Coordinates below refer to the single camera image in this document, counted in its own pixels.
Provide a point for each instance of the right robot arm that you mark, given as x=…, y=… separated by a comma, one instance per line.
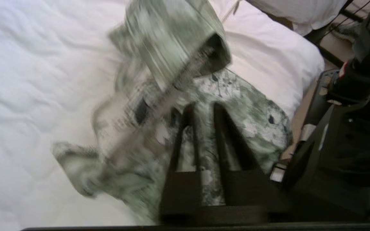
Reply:
x=368, y=54

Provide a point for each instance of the green patterned shirt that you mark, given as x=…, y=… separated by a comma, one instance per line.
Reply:
x=169, y=35

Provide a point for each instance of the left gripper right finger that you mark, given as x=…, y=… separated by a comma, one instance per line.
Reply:
x=242, y=186

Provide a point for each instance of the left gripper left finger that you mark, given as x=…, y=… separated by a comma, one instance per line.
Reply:
x=181, y=189

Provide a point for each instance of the grey shoe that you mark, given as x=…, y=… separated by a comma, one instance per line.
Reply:
x=345, y=32

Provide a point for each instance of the white bedding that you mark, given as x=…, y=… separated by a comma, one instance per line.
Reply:
x=303, y=12

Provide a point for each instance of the white bed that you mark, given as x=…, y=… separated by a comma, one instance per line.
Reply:
x=34, y=83

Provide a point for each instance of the black bed frame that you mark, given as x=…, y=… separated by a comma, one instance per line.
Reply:
x=324, y=41

